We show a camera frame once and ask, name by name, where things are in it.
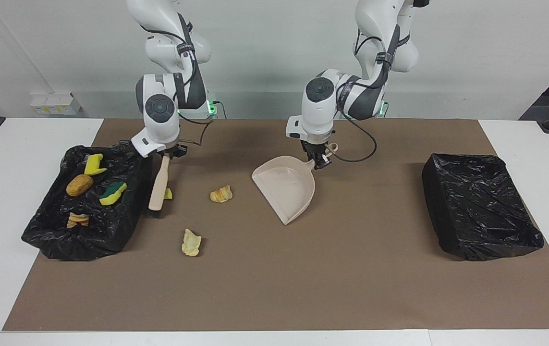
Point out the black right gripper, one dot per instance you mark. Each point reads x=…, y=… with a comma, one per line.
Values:
x=176, y=151

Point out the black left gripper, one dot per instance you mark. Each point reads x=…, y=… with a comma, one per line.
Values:
x=313, y=146

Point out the beige hand brush black bristles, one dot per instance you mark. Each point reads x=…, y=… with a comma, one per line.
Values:
x=159, y=187

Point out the beige plastic dustpan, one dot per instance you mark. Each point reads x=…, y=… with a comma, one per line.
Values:
x=286, y=187

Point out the yellow green scrub sponge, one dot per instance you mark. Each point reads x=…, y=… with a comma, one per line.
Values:
x=112, y=193

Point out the notched yellow sponge piece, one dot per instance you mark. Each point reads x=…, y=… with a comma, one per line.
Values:
x=93, y=166

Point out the brown round bread roll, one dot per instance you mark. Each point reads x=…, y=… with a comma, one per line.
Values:
x=79, y=185

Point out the large orange striped bread chunk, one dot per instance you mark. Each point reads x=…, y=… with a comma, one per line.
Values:
x=78, y=220

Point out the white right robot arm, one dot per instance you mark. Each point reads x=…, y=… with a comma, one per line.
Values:
x=161, y=120

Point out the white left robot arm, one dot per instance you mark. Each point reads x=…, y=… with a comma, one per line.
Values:
x=322, y=105

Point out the black bag lined bin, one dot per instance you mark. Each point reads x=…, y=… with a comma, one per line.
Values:
x=481, y=206
x=48, y=230

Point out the small yellow sponge wedge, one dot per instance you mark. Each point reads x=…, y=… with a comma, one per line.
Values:
x=168, y=193

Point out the small orange striped bread piece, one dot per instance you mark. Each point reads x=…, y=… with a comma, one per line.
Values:
x=221, y=193

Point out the pale cream bread piece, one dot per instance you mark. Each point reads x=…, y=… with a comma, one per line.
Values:
x=191, y=242

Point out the large brown table mat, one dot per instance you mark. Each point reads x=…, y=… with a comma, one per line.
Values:
x=303, y=288

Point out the white wall socket box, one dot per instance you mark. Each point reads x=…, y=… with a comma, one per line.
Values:
x=55, y=103

